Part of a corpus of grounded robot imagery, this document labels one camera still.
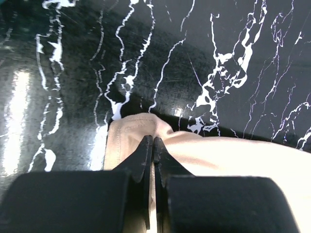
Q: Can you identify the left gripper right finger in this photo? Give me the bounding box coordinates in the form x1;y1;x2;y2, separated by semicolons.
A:
154;138;298;233

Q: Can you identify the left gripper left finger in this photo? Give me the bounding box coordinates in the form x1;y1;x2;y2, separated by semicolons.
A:
0;136;153;233

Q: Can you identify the tan polo shirt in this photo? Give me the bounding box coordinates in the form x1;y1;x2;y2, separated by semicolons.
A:
104;113;311;233

